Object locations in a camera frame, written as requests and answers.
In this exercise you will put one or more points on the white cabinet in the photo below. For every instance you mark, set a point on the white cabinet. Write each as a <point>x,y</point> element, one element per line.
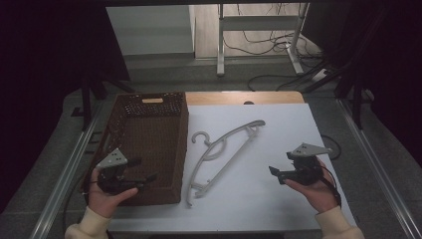
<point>151,30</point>

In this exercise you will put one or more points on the black stand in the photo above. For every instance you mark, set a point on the black stand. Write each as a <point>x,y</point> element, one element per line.
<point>356,96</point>
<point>87,99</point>

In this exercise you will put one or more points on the person's right hand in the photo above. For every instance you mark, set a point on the person's right hand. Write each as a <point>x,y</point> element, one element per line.
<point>315,194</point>

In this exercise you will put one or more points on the brown woven basket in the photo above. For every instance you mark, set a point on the brown woven basket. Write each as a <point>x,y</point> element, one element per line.
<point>149,146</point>

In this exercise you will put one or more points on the metal rail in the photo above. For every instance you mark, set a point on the metal rail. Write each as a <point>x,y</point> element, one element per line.
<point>64,179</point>
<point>378,166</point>

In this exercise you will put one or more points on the person's left hand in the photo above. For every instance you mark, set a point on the person's left hand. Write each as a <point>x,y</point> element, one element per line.
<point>106,199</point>

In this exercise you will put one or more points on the white power strip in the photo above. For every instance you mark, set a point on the white power strip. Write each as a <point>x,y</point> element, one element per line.
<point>320,75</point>

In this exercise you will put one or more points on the grey plastic clothes hanger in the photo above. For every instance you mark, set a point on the grey plastic clothes hanger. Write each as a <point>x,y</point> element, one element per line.
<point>217,148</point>

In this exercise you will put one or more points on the white desk frame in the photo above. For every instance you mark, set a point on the white desk frame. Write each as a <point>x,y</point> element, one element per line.
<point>255,23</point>

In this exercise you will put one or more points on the white table sheet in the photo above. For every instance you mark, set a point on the white table sheet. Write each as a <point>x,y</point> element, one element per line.
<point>265,199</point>

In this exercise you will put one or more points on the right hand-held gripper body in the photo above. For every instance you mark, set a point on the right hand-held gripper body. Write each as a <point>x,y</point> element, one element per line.
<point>307,167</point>

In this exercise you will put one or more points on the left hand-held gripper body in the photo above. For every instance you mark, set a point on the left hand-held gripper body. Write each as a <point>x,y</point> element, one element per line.
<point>111,172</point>

